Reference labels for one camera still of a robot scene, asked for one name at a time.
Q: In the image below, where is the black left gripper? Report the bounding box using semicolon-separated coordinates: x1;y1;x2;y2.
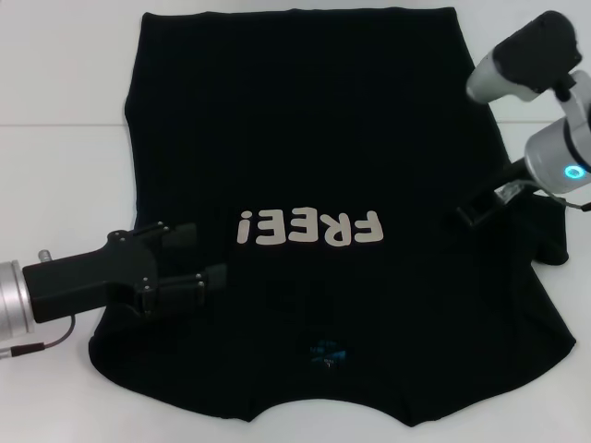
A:
21;221;228;325

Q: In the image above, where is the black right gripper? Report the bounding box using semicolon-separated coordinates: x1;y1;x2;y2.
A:
453;158;533;228

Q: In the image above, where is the black shirt with FREE print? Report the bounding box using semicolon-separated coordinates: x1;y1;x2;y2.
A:
87;6;578;419

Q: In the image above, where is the thin right wrist cable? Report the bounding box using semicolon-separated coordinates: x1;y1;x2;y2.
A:
530;189;591;210

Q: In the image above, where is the thin wrist cable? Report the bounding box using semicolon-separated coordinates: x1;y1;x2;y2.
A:
0;316;78;359
530;189;591;210

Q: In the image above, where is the thin left wrist cable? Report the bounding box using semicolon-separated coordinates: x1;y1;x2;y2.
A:
0;316;78;359

